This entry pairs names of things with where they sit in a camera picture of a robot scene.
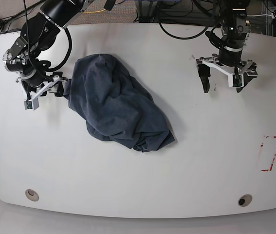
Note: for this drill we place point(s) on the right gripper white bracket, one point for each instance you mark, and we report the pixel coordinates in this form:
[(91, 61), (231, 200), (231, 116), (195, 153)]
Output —
[(40, 89)]

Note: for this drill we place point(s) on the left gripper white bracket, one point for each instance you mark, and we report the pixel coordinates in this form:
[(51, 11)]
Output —
[(248, 70)]

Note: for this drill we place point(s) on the dark blue T-shirt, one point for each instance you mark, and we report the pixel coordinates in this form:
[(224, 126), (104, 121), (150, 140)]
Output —
[(115, 106)]

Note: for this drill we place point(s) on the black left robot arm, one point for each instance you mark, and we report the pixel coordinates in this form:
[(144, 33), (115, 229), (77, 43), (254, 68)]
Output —
[(235, 28)]

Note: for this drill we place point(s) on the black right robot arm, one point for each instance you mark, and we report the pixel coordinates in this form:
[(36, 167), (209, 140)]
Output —
[(38, 34)]

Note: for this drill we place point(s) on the red tape rectangle marking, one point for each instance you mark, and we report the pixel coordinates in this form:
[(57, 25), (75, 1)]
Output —
[(267, 153)]

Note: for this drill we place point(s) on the left table grommet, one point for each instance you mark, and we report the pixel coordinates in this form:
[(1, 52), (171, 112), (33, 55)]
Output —
[(32, 195)]

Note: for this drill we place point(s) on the table grommet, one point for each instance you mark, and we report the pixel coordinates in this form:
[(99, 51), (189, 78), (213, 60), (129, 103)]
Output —
[(245, 200), (32, 195)]

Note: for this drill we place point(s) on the right table grommet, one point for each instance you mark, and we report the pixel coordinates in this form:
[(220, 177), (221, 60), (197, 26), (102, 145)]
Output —
[(245, 200)]

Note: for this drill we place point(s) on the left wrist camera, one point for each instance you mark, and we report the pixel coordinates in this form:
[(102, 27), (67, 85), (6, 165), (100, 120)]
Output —
[(235, 81)]

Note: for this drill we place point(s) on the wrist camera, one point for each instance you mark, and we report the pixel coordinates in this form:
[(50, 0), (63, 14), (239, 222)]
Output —
[(31, 104), (235, 81)]

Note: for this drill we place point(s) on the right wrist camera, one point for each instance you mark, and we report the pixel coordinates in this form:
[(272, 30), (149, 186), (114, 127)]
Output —
[(31, 104)]

